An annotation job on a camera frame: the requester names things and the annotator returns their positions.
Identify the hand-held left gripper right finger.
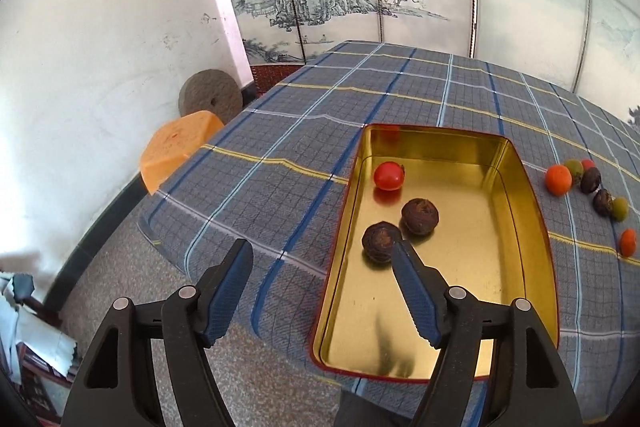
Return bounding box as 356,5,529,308
391,240,583,427

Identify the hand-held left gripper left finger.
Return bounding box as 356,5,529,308
61,238,254,427

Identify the gold metal tin tray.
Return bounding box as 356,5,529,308
309,123,560,382

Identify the small red tomato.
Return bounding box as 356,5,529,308
374,161,406,192

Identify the orange tangerine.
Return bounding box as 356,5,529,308
545,165,573,196
619,228,638,257

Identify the blue grey plaid tablecloth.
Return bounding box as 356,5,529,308
137,39,640,427

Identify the orange plastic stool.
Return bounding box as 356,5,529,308
139,111,225,196

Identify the white crumpled paper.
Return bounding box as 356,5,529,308
0,272,81,383

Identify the grey round millstone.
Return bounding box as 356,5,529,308
179,70,244,124

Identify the dark grey small object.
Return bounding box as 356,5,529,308
11,273,35,303

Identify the brown woven basket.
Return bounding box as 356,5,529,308
248,63,303,98

